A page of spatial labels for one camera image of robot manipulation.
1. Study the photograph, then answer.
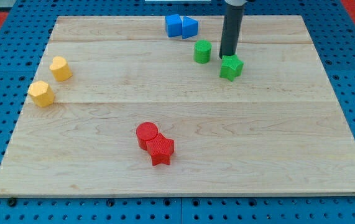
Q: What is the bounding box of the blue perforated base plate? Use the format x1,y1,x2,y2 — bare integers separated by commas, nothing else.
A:
0,1,355,223

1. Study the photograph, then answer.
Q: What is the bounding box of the blue triangle block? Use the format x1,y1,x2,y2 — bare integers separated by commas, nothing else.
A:
182,16,199,39

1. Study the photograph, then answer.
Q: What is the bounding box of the yellow heart block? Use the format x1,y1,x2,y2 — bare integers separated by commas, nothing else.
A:
49,56,73,82

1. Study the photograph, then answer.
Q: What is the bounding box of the blue cube block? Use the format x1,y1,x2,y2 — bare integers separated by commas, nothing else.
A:
165,14,182,37

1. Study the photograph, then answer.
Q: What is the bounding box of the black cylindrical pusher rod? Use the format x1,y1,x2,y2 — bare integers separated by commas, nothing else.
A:
219,0,247,58

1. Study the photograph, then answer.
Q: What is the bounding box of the red star block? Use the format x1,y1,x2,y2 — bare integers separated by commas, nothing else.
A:
146,133,175,166

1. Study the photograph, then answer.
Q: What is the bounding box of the red cylinder block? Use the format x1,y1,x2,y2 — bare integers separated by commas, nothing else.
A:
136,122,159,151

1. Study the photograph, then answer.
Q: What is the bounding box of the yellow hexagon block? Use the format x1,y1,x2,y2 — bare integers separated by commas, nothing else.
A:
28,80,55,108

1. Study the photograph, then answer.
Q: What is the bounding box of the green cylinder block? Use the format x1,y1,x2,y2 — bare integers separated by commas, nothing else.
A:
193,40,212,63

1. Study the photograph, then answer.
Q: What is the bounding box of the wooden board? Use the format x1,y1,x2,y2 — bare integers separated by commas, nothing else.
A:
0,16,355,198

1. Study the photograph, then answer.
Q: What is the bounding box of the green star block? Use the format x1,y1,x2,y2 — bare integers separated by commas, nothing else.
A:
219,55,244,82

